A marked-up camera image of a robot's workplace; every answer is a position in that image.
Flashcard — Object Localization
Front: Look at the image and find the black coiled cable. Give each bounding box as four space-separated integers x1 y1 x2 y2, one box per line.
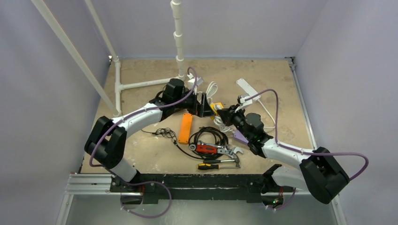
174 126 230 160

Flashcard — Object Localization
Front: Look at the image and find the thin black wire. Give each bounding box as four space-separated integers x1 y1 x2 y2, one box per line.
140 127 178 140

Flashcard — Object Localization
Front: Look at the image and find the red adjustable wrench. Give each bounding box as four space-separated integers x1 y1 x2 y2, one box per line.
189 141 244 158

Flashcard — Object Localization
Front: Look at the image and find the small claw hammer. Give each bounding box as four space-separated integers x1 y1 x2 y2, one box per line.
203 155 240 168

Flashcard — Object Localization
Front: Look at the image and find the white cord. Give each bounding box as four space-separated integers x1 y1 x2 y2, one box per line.
205 81 277 134

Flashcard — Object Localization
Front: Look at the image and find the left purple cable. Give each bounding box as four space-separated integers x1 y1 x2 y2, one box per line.
89 67 199 168

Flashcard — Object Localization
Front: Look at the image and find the white PVC pipe frame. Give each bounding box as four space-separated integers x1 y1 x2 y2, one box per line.
32 0 187 116

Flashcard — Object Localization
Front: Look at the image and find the purple cable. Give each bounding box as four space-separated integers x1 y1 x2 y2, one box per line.
89 67 199 168
242 89 369 182

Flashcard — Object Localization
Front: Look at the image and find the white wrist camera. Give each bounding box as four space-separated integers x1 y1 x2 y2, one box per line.
235 93 253 112
187 76 204 90

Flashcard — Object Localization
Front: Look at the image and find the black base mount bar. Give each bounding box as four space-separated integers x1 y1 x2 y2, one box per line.
110 166 293 207

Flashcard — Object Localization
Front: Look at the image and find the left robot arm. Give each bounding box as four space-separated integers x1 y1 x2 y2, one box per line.
84 78 215 192

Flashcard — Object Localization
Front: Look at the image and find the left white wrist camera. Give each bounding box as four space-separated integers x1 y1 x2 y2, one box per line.
187 76 204 90

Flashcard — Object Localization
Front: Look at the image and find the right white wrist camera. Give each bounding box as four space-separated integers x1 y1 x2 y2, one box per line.
235 93 253 112

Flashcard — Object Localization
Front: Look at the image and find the yellow cube socket adapter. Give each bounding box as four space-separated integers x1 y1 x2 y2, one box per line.
210 102 223 120

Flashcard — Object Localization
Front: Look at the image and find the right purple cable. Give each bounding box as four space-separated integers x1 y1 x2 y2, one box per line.
242 89 369 182

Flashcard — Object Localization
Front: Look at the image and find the yellow black screwdriver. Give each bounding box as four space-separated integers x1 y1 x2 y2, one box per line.
197 163 237 171

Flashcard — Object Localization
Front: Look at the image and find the orange power strip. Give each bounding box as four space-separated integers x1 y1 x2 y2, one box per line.
177 113 193 144

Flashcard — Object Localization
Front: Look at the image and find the purple power strip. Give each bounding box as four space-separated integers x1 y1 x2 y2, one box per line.
233 130 248 145

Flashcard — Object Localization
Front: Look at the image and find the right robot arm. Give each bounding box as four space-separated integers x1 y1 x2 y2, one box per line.
217 105 350 204

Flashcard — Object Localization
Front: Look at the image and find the aluminium rail frame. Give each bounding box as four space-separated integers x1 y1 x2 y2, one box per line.
64 57 340 196

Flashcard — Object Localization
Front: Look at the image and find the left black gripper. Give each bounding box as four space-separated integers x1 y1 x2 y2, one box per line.
173 89 215 118

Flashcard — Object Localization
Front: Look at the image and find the white power strip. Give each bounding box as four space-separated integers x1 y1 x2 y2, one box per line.
236 78 260 102

